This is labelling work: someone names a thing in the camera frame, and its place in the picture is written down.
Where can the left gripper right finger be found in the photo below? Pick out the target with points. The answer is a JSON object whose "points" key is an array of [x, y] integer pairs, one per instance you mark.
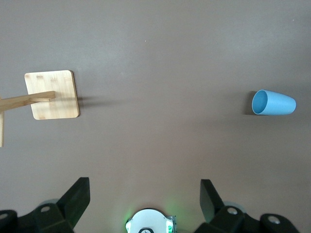
{"points": [[218, 213]]}

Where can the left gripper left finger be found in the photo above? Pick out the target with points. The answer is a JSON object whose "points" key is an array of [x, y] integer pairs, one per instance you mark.
{"points": [[65, 208]]}

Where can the light blue plastic cup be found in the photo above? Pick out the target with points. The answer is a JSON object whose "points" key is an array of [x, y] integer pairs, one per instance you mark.
{"points": [[277, 104]]}

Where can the wooden mug tree stand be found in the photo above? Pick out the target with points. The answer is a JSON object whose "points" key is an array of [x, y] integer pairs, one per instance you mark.
{"points": [[56, 97]]}

